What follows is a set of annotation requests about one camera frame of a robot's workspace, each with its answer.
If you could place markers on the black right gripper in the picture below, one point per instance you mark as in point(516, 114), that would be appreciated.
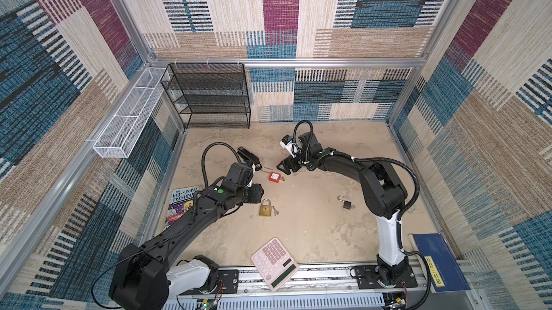
point(286, 168)

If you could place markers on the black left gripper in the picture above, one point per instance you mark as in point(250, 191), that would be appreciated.
point(256, 193)

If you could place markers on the red padlock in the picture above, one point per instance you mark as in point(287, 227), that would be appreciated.
point(274, 176)

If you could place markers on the brass padlock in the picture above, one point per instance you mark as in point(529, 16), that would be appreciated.
point(266, 209)

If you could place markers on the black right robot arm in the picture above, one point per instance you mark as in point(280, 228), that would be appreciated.
point(389, 189)

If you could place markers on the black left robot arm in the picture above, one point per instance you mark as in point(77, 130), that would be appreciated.
point(146, 276)

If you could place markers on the colourful paperback book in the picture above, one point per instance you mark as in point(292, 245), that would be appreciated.
point(180, 202)

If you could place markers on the small black padlock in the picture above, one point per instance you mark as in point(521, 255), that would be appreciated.
point(346, 203)

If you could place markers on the pink calculator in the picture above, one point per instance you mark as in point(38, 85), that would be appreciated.
point(275, 264)

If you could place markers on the blue book with yellow label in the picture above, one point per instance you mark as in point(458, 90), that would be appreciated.
point(445, 272)

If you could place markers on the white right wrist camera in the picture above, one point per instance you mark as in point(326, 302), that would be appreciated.
point(289, 144)

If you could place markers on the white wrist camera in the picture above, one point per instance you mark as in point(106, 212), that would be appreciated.
point(251, 166)
point(289, 144)

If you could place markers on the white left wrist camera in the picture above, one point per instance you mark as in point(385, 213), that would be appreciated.
point(251, 166)

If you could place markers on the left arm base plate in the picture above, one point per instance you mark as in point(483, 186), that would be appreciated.
point(224, 281)

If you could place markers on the aluminium mounting rail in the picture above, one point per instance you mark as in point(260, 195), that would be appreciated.
point(311, 282)

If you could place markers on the black wire shelf rack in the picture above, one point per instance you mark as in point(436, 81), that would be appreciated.
point(209, 95)

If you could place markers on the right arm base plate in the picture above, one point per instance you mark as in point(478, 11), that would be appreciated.
point(376, 277)

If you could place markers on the white wire mesh basket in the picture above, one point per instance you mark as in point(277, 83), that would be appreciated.
point(123, 130)

